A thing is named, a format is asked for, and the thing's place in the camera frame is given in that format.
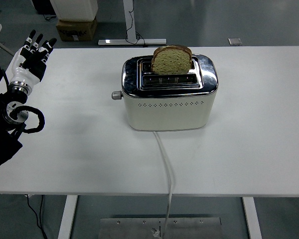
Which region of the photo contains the white toaster power cord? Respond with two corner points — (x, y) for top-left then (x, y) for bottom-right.
(151, 131), (176, 239)

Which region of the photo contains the grey metal plate with screws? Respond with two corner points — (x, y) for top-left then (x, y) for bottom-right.
(98, 217), (223, 239)

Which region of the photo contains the black cable on desk leg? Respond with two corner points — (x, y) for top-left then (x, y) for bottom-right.
(126, 0), (150, 48)

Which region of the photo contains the white container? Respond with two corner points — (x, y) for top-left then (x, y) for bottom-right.
(49, 0), (99, 21)

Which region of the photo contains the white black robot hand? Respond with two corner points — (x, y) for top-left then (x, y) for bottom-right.
(9, 29), (58, 88)

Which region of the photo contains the black straight cable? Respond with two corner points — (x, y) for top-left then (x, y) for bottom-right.
(39, 195), (44, 227)

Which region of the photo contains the black winding cable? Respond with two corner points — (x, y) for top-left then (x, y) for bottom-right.
(26, 195), (48, 239)

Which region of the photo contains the white table leg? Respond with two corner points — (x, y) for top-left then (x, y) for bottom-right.
(57, 195), (78, 239)
(242, 197), (263, 239)

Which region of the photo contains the brown cardboard box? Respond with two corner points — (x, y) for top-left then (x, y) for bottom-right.
(55, 16), (98, 42)

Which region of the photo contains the black box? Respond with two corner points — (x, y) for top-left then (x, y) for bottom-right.
(31, 0), (57, 15)

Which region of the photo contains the brown bread slice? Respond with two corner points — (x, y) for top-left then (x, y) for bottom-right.
(150, 44), (193, 75)

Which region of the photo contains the white desk leg with foot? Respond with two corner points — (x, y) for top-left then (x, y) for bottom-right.
(98, 0), (167, 47)

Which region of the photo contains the cream and chrome toaster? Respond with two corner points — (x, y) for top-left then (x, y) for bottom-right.
(121, 53), (219, 131)

